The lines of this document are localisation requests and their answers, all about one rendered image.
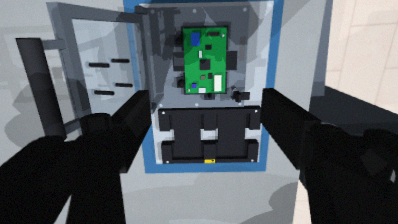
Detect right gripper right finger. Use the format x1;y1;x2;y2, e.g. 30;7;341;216
260;88;398;224

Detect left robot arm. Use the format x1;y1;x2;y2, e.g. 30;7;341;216
390;170;395;183

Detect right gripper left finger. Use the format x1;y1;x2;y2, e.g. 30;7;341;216
0;90;152;224

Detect green circuit board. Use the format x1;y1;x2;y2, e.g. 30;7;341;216
183;28;227;93

